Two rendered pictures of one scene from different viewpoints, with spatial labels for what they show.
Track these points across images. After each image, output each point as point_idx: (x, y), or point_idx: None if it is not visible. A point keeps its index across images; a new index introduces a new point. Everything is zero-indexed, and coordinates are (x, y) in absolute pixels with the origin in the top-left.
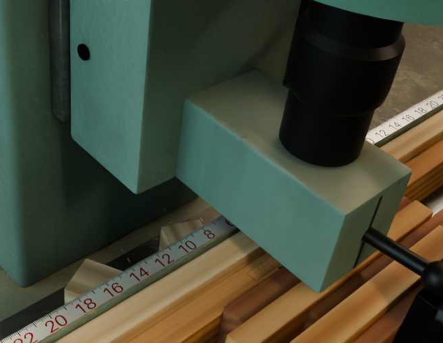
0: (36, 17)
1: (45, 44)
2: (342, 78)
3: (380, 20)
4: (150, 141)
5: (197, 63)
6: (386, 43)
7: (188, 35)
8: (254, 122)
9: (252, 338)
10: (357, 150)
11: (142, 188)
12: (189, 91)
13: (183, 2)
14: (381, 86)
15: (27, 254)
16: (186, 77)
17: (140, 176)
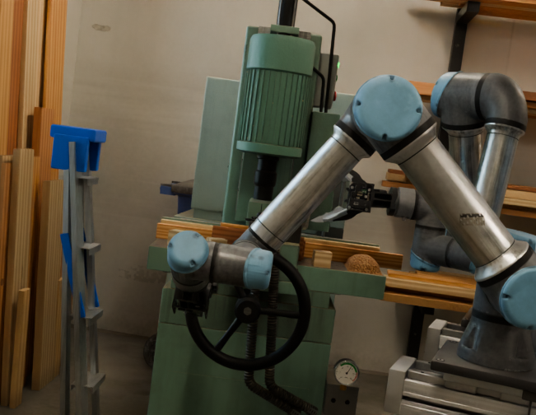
0: (235, 184)
1: (236, 192)
2: (256, 175)
3: (262, 164)
4: (240, 205)
5: (254, 189)
6: (264, 170)
7: (251, 181)
8: (256, 199)
9: None
10: (263, 197)
11: (236, 218)
12: (251, 196)
13: (249, 172)
14: (263, 179)
15: None
16: (250, 192)
17: (236, 214)
